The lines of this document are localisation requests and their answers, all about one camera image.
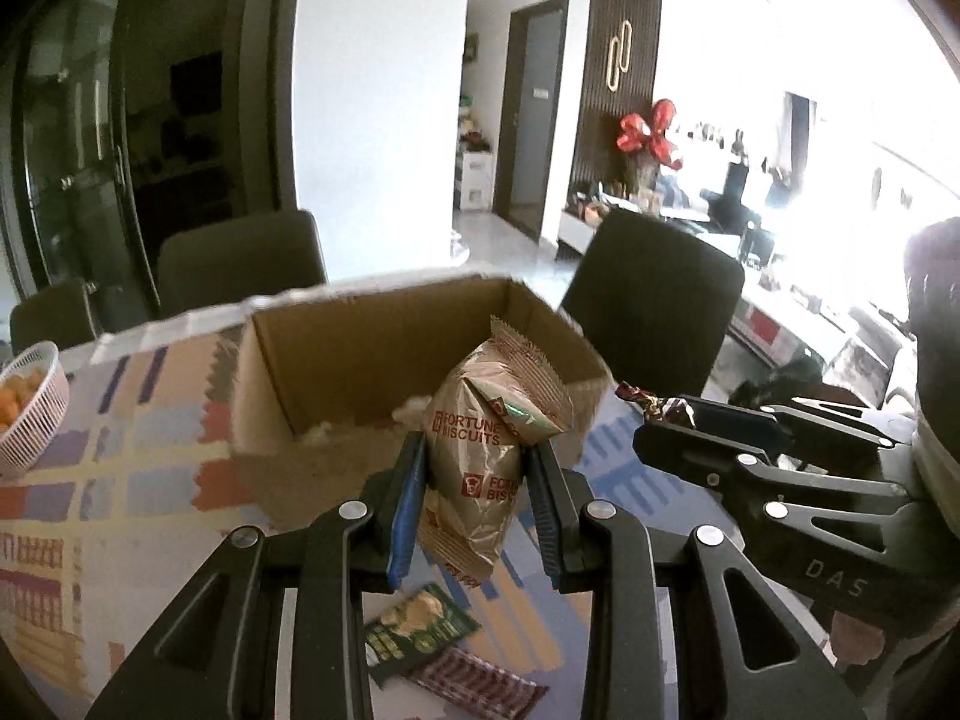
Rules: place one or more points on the person's right hand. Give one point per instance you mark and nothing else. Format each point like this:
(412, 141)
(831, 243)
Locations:
(859, 637)

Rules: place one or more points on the dark glass cabinet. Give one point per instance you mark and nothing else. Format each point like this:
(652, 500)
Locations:
(67, 150)

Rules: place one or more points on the pink plastic basket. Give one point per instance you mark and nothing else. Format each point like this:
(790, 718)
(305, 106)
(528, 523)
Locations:
(41, 427)

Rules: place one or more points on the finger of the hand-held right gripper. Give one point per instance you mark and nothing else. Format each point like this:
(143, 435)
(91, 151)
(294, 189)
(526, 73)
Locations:
(690, 454)
(750, 424)

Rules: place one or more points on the dark olive chair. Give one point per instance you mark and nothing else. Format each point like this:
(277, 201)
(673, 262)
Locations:
(240, 262)
(652, 300)
(52, 315)

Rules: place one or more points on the white storage box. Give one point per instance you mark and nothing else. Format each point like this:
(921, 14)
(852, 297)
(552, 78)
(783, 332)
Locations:
(475, 180)

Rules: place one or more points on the red flower decoration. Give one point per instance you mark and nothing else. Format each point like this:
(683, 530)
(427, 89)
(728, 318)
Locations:
(645, 131)

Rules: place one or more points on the brown cardboard box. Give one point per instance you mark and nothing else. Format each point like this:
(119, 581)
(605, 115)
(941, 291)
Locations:
(337, 360)

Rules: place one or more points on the brown striped wafer package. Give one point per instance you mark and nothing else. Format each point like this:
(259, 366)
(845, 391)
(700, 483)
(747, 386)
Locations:
(480, 686)

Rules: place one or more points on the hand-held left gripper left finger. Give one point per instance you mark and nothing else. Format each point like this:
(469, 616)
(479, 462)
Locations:
(409, 510)

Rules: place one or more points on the patterned tablecloth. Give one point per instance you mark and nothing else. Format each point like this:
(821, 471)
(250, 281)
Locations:
(135, 555)

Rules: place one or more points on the brown candy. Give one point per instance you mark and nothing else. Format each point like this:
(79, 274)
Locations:
(664, 406)

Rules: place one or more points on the dark wooden door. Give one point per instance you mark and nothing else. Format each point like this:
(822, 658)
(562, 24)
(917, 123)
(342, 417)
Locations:
(525, 127)

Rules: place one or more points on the dark green cracker package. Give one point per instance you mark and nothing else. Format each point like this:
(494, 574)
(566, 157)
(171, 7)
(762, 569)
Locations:
(420, 626)

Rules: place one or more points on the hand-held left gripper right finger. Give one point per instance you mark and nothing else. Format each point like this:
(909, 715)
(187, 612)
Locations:
(544, 510)

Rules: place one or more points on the dark slatted wall panel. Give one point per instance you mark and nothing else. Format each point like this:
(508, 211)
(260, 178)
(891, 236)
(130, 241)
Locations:
(600, 52)

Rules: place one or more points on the pile of orange round pieces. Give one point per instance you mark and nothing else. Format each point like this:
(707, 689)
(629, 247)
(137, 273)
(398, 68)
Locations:
(19, 397)

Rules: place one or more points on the beige biscuit packet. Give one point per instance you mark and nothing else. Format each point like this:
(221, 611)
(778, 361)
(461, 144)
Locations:
(472, 465)

